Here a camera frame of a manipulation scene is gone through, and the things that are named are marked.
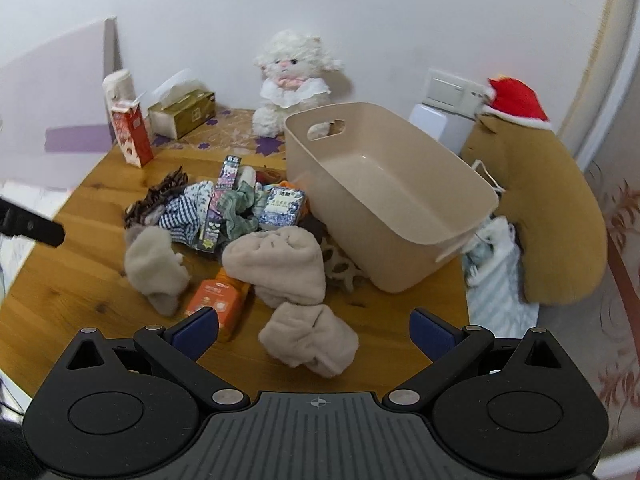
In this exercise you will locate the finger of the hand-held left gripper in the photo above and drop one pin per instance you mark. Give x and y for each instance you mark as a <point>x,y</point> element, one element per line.
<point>35,224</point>

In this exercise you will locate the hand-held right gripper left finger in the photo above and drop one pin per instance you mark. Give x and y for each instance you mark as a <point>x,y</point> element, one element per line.
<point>196,332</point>

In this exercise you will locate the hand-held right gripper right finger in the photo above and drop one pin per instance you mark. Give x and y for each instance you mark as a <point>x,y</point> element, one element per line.
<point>429,332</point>

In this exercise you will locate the orange packet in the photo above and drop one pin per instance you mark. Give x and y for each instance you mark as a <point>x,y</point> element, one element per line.
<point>220,302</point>

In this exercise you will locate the beige fleece sock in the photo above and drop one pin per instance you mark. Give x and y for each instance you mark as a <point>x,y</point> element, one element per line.
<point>155,265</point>
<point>280,265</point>
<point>310,335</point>

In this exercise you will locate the dark cartoon packet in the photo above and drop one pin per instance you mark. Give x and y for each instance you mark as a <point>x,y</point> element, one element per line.
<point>229,172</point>
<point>211,225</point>

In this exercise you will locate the brown spotted cloth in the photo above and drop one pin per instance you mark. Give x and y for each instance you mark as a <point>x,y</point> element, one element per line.
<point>342,265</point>

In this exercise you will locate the blue checked cloth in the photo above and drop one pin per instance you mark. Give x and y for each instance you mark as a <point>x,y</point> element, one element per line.
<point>182,215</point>

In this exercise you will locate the brown scrunchie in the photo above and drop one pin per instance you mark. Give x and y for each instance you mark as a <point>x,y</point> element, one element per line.
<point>155,197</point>

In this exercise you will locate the green scrunchie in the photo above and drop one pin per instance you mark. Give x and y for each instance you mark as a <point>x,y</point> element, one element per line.
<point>237,212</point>

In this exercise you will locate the beige plastic storage basket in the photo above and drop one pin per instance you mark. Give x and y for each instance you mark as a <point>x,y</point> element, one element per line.
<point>400,195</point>

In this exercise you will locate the white and red sock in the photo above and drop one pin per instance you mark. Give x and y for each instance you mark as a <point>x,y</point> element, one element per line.
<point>247,175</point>

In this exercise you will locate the wooden desktop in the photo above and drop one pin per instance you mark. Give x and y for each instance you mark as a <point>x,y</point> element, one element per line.
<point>85,270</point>

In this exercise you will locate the white striped cloth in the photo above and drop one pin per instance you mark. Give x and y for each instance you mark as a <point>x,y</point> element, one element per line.
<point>505,305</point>

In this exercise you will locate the crumpled blue white cloth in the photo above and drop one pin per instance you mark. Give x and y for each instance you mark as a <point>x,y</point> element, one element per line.
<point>487,247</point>

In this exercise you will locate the red carton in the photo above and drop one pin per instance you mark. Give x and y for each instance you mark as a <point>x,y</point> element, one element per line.
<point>131,135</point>

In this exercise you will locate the blue white patterned box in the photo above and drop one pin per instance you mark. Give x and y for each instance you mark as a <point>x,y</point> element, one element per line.
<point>282,207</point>

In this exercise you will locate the brown plush capybara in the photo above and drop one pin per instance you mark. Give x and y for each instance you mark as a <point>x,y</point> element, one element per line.
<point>550,200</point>

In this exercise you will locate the gold tissue box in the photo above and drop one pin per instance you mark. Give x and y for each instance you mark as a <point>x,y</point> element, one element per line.
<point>182,110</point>

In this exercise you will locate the floral table mat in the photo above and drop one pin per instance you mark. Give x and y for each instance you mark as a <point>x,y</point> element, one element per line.
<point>225,130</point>

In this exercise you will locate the white rounded box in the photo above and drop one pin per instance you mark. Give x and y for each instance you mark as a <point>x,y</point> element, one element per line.
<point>430,120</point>

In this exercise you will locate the red plush hat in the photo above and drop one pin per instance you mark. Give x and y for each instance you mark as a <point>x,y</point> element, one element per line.
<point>515,97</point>

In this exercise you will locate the white plush cat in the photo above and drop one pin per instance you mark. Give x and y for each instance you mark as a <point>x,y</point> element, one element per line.
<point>292,62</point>

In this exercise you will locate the cream door trim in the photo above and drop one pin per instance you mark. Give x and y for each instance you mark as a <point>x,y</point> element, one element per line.
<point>607,35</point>

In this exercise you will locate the white wall switch plate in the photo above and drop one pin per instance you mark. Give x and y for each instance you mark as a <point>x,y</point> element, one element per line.
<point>445,87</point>

